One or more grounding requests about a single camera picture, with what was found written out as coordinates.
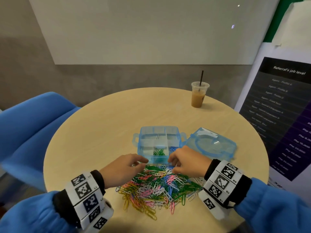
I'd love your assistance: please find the person's left hand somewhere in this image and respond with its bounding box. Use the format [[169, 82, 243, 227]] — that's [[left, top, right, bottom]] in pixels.
[[99, 153, 149, 189]]

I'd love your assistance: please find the person's right hand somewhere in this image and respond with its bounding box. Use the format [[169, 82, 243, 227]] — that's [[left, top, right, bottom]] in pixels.
[[168, 145, 213, 178]]

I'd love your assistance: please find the pile of coloured paper clips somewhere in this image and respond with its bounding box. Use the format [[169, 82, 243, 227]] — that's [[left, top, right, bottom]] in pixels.
[[116, 164, 207, 220]]

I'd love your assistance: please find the blue compartment organizer box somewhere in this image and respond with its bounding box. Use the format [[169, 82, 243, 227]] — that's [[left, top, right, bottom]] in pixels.
[[132, 126, 188, 164]]

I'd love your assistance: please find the person's left forearm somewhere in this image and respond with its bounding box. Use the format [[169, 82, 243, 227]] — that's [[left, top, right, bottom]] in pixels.
[[0, 170, 106, 233]]

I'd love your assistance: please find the blue transparent box lid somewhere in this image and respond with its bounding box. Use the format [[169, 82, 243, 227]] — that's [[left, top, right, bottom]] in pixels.
[[184, 127, 238, 161]]

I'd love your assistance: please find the right wrist marker band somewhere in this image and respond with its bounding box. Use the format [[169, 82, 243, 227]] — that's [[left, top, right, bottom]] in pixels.
[[203, 162, 242, 209]]

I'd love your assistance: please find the wrist marker band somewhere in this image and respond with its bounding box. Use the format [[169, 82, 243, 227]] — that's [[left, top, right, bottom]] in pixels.
[[64, 172, 105, 214], [203, 162, 242, 209]]

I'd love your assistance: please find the left wrist marker band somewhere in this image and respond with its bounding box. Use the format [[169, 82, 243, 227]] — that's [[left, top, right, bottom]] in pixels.
[[64, 172, 105, 214]]

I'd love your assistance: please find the round wooden table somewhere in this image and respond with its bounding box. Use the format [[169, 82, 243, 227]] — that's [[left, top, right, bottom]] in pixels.
[[43, 87, 270, 233]]

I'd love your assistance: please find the iced coffee plastic cup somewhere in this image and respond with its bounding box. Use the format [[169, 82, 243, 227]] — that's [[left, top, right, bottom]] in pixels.
[[190, 81, 211, 108]]

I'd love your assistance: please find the blue upholstered chair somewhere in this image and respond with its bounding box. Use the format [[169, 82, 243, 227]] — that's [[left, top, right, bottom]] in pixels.
[[0, 92, 81, 192]]

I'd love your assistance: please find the standing poster banner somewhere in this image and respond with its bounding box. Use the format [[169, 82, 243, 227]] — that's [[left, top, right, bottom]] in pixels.
[[234, 0, 311, 192]]

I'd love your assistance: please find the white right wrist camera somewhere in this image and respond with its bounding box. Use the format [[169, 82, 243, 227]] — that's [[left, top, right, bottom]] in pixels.
[[198, 192, 229, 220]]

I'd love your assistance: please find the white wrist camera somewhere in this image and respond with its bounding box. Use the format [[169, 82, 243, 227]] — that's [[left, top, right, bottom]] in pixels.
[[198, 192, 229, 220], [80, 201, 115, 233]]

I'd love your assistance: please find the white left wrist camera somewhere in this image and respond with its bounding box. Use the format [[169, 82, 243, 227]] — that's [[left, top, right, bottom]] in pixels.
[[80, 201, 115, 233]]

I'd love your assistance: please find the white wall board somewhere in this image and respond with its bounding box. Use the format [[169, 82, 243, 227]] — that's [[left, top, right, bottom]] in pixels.
[[28, 0, 282, 65]]

